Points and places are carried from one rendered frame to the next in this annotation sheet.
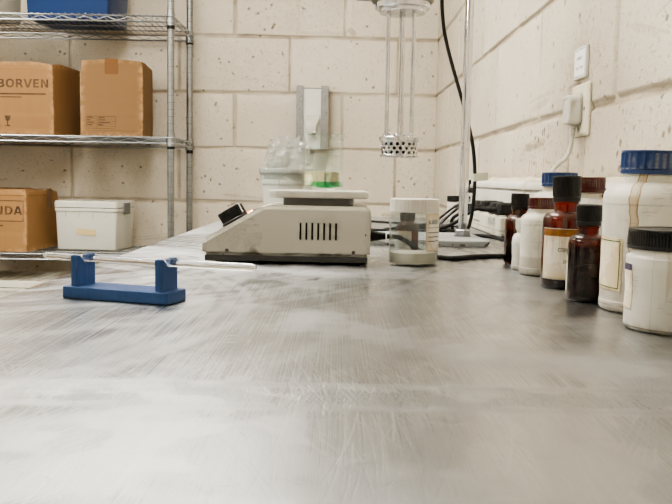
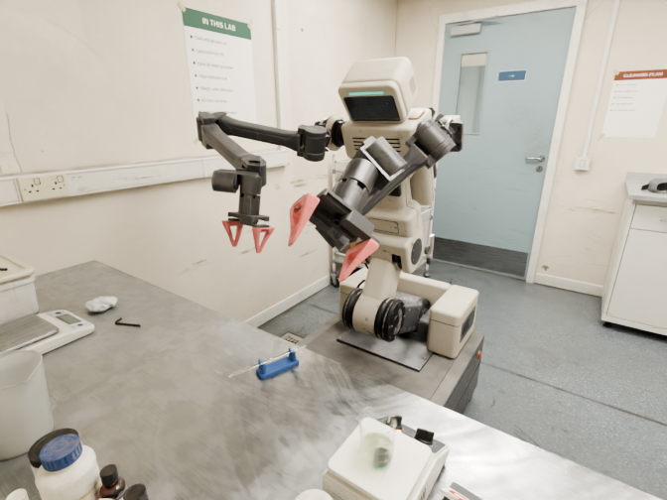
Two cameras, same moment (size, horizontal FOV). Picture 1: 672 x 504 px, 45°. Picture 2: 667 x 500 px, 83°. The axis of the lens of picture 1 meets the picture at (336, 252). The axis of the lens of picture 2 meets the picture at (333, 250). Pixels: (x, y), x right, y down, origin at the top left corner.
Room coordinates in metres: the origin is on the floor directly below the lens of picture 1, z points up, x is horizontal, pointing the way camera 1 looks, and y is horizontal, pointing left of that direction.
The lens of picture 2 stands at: (1.20, -0.37, 1.31)
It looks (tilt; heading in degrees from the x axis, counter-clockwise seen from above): 19 degrees down; 125
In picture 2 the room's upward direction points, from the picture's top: straight up
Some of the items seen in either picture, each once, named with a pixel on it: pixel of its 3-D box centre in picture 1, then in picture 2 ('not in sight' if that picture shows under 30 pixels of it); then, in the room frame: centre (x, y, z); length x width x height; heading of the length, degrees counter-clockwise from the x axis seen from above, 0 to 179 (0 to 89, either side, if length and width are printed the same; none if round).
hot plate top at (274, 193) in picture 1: (319, 193); (380, 458); (1.02, 0.02, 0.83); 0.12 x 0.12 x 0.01; 0
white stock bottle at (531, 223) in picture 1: (542, 236); not in sight; (0.89, -0.23, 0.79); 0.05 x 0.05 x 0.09
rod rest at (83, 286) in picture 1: (124, 277); (277, 361); (0.66, 0.18, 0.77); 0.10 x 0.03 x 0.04; 71
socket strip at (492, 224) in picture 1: (493, 220); not in sight; (1.67, -0.33, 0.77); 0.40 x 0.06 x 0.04; 0
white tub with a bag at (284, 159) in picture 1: (286, 176); not in sight; (2.07, 0.13, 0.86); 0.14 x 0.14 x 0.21
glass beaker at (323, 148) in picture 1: (324, 160); (375, 437); (1.01, 0.02, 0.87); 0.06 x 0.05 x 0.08; 39
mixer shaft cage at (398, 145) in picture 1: (400, 81); not in sight; (1.35, -0.10, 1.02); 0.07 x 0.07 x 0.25
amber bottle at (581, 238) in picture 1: (587, 252); (113, 491); (0.70, -0.22, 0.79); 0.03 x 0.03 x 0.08
